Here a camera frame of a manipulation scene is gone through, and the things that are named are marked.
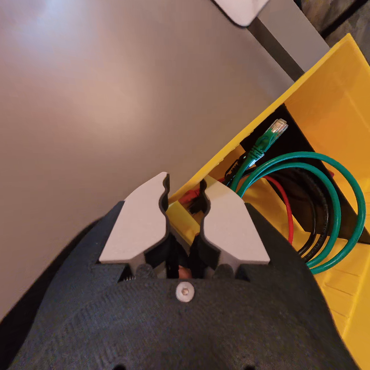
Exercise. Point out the yellow plastic bin with divider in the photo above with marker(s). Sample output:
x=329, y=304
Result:
x=332, y=86

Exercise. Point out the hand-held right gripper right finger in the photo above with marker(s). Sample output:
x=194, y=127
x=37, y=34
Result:
x=231, y=228

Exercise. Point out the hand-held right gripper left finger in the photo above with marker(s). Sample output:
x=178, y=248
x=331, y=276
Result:
x=138, y=225

